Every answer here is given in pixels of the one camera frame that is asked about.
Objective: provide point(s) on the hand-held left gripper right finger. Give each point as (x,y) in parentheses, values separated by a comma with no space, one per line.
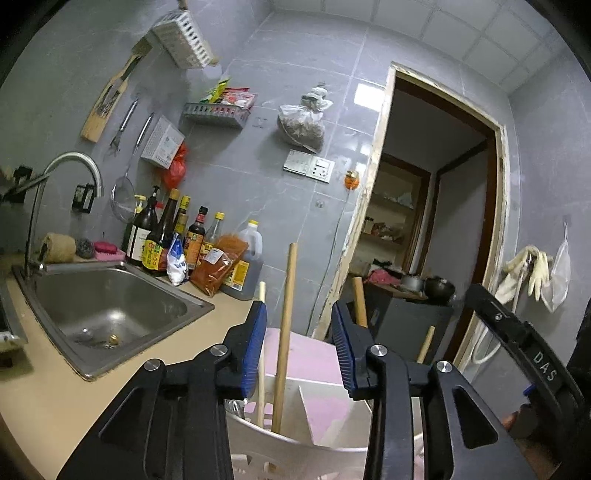
(344,350)

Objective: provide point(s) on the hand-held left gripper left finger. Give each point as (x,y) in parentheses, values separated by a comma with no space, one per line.
(256,350)

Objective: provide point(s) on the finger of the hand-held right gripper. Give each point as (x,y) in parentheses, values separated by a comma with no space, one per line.
(517,337)

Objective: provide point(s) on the white plastic utensil basket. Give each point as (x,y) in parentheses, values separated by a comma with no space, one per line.
(286,450)

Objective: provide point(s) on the person's right hand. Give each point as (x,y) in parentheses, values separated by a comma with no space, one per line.
(512,421)

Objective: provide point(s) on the pink table cloth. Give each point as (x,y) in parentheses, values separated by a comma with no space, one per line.
(304,355)

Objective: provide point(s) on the cream rubber glove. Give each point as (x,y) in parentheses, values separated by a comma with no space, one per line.
(539,274)
(515,272)

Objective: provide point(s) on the dark grey cabinet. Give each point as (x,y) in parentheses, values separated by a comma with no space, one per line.
(406,323)

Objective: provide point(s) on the cooking oil jug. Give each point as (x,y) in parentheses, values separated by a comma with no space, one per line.
(247,272)

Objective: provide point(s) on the red cloth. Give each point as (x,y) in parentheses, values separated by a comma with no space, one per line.
(383,277)

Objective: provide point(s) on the dark cooking pot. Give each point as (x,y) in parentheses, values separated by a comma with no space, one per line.
(438,288)

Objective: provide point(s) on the red spice bag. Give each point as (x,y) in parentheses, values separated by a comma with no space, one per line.
(217,265)

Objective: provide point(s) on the silver pot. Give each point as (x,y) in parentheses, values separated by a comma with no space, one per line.
(411,282)

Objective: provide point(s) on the white salt bag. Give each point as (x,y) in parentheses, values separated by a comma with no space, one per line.
(178,263)

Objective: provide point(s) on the clear bottle yellow cap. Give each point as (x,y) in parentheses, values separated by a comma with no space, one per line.
(214,230)

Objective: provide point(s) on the dark bottle red label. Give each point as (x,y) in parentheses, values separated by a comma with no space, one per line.
(196,237)

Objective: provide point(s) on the soy sauce bottle yellow label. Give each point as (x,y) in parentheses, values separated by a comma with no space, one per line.
(157,244)

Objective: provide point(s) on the stainless steel sink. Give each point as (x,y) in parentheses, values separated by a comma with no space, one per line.
(115,304)

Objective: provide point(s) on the wooden shelf unit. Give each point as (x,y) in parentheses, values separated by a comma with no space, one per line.
(397,207)

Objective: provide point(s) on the slim dark sauce bottle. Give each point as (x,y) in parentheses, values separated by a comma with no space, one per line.
(182,217)

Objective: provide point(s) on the dark pump bottle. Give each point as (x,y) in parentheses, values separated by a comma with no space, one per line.
(139,230)

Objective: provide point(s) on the pink soap dish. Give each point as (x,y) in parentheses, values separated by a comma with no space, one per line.
(110,250)

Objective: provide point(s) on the yellow pump bottle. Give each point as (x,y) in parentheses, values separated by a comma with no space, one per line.
(140,202)

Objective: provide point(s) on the red plastic bag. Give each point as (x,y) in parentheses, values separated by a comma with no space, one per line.
(176,168)

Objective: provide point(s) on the steel wool scrubber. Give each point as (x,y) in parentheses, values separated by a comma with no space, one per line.
(84,248)

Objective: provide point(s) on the metal mesh strainer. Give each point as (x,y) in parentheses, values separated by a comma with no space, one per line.
(122,198)

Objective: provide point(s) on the brown loofah scrubber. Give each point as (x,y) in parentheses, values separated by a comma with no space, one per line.
(57,248)

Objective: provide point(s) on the hanging clear plastic bag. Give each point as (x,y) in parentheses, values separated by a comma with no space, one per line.
(302,127)

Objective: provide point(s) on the black induction cooker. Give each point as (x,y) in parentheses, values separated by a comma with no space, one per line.
(9,323)

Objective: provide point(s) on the red snack packet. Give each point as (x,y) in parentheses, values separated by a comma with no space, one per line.
(240,98)

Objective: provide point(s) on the metal peeler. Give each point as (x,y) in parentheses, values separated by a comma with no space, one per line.
(123,124)

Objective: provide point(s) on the green snack packet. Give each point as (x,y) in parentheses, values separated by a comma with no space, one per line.
(216,90)

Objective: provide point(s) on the curved metal faucet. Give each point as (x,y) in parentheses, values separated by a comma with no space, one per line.
(69,159)

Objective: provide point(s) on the bamboo knife holder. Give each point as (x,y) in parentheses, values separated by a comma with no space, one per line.
(99,117)

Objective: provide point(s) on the wooden door frame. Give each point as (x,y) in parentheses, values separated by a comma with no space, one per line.
(501,184)

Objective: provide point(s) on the orange wall hook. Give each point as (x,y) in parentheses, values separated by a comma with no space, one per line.
(352,180)

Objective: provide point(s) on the white wall socket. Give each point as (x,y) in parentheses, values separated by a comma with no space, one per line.
(323,170)

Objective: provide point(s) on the white wall switch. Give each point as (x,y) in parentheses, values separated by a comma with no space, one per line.
(298,161)

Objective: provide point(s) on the small white wall basket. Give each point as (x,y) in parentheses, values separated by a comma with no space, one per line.
(161,143)

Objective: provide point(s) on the grey metal wall rack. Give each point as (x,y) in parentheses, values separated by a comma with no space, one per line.
(214,115)

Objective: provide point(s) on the white slotted wall basket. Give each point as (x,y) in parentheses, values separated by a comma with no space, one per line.
(184,37)

